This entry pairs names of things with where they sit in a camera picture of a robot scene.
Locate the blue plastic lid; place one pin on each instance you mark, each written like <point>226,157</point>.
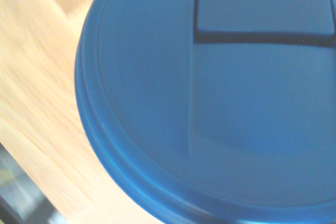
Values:
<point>210,103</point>

